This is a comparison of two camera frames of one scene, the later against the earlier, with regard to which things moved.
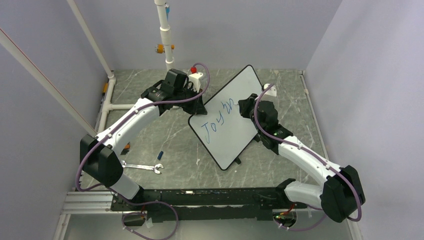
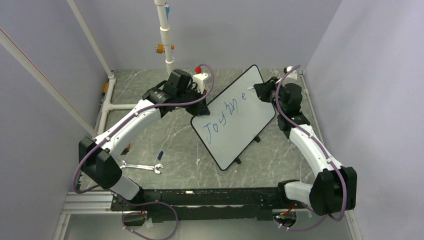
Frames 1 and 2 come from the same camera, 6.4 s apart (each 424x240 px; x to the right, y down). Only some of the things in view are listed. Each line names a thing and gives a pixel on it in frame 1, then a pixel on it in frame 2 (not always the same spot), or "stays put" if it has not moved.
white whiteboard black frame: [226, 134] stays put
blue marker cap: [160, 155] stays put
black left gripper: [197, 107] stays put
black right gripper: [245, 105] to [262, 90]
